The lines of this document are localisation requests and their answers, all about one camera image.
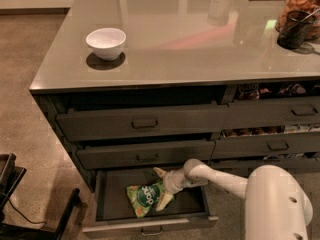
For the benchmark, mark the open bottom left drawer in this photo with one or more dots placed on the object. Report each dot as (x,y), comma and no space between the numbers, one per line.
(126,200)

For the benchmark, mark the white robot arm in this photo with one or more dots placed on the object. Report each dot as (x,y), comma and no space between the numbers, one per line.
(276,207)

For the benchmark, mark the dark drawer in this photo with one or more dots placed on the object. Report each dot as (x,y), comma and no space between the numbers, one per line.
(272,112)
(251,146)
(145,154)
(246,167)
(141,122)

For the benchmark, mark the black mesh cup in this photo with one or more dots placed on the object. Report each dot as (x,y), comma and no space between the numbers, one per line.
(295,29)

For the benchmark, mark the green rice chip bag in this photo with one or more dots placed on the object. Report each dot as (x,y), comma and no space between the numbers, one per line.
(144,197)

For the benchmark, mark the white ceramic bowl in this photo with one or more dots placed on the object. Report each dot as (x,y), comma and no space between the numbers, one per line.
(106,43)

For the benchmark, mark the snack bags in top drawer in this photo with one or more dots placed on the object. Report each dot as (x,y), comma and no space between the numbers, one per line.
(254,91)

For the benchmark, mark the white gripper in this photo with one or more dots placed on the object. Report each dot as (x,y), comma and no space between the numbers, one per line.
(172,181)

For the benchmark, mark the glass jar of nuts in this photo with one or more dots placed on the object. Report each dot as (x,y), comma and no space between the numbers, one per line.
(293,5)

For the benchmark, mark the top left dark drawer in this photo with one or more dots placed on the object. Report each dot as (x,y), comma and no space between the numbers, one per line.
(141,122)

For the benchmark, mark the middle right dark drawer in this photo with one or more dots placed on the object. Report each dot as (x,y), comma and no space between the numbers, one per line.
(251,146)

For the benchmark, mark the snacks in middle drawer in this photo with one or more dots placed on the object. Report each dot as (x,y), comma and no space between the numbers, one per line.
(257,131)

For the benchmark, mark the bottom right dark drawer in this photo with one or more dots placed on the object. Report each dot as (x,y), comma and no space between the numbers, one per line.
(246,167)

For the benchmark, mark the top right dark drawer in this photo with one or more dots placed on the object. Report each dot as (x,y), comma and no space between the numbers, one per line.
(272,112)

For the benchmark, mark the dark kitchen island cabinet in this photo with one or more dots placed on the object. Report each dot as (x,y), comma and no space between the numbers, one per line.
(177,53)

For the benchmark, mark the middle left dark drawer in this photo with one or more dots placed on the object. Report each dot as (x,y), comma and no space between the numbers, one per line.
(145,154)

